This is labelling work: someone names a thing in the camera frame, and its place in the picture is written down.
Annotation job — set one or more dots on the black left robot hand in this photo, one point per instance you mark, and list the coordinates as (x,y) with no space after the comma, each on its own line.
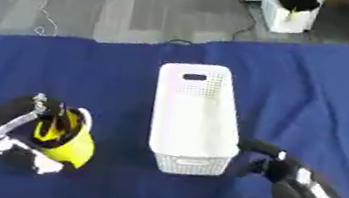
(2,111)

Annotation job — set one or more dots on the white box with black contents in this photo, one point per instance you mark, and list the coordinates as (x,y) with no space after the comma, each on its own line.
(286,15)

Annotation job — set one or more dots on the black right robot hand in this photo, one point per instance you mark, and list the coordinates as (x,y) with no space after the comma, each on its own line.
(283,171)

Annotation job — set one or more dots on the white plastic perforated basket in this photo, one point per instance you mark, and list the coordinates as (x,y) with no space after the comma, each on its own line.
(194,124)

